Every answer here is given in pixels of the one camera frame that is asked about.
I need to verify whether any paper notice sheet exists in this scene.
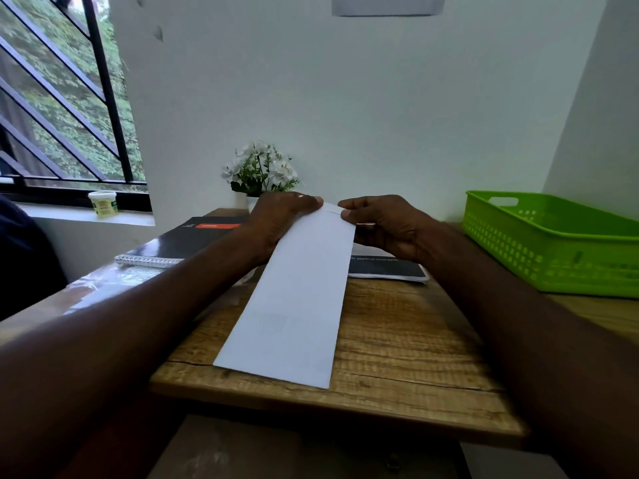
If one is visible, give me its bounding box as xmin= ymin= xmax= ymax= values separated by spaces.
xmin=331 ymin=0 xmax=447 ymax=17

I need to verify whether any black backpack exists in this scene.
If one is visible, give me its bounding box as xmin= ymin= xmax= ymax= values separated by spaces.
xmin=0 ymin=194 xmax=69 ymax=323

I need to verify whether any white window sill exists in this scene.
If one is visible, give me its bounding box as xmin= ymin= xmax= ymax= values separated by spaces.
xmin=13 ymin=202 xmax=156 ymax=228

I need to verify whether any white flower plant in pot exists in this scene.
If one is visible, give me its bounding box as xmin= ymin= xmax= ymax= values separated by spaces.
xmin=221 ymin=140 xmax=302 ymax=213

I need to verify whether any printed sheet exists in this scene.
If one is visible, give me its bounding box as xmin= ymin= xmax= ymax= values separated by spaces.
xmin=347 ymin=242 xmax=431 ymax=285

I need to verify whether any clear plastic sleeve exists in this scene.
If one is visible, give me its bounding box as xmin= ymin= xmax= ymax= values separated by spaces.
xmin=62 ymin=263 xmax=260 ymax=316

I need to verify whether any green plastic basket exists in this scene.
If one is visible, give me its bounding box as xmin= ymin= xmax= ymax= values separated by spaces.
xmin=462 ymin=190 xmax=639 ymax=299

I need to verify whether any person's left hand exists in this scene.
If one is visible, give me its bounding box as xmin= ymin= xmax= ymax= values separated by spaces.
xmin=243 ymin=191 xmax=325 ymax=265

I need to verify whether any black spiral notebook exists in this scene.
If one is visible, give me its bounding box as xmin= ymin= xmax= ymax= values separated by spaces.
xmin=114 ymin=216 xmax=249 ymax=269

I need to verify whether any black window grille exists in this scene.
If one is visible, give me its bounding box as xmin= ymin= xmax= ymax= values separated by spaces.
xmin=0 ymin=0 xmax=152 ymax=213

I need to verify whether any small cream jar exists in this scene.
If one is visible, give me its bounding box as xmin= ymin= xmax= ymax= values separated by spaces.
xmin=87 ymin=190 xmax=120 ymax=220

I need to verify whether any person's right hand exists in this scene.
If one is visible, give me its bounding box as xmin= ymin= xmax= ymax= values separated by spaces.
xmin=337 ymin=194 xmax=441 ymax=264

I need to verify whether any person's left forearm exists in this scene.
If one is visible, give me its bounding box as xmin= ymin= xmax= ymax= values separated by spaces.
xmin=0 ymin=229 xmax=273 ymax=479

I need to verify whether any white envelope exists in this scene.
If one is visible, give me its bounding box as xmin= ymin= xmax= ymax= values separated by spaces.
xmin=213 ymin=202 xmax=357 ymax=391

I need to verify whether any person's right forearm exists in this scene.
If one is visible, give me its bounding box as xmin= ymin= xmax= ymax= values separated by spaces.
xmin=421 ymin=224 xmax=639 ymax=479

